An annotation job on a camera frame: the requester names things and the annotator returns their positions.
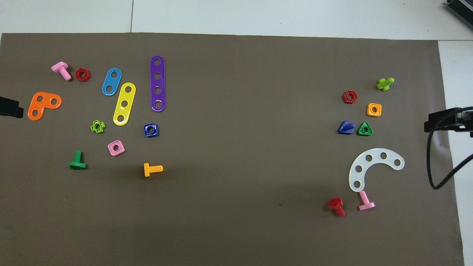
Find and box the purple four-hole plastic plate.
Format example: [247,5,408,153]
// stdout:
[150,55,167,112]

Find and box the orange plastic screw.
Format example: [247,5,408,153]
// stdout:
[143,163,163,177]

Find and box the yellow three-hole plastic plate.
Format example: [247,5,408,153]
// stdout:
[113,82,136,126]

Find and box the pink plastic screw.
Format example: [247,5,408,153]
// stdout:
[358,191,376,211]
[51,61,72,81]

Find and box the light green cross screw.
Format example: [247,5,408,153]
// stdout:
[376,77,395,92]

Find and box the dark green plastic screw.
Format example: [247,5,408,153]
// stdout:
[69,150,87,170]

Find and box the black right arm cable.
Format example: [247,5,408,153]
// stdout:
[426,130,473,191]

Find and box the brown table mat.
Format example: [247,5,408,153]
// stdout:
[0,33,464,266]

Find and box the green triangular plastic nut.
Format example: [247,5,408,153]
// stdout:
[357,122,374,137]

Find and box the red hexagon-head plastic screw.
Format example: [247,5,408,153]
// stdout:
[327,197,346,218]

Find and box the blue two-hole plastic plate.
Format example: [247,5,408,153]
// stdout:
[102,68,122,96]

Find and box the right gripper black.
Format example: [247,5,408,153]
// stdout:
[423,107,473,137]

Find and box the dark blue square nut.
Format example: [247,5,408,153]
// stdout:
[143,123,160,139]

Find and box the orange heart-shaped plastic plate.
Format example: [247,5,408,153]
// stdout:
[28,92,62,121]

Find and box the white curved five-hole plate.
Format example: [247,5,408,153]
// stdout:
[348,148,405,193]

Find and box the grey ribbed metal box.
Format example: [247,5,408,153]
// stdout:
[445,0,473,20]

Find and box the pink square plastic nut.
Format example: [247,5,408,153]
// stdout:
[108,140,125,156]

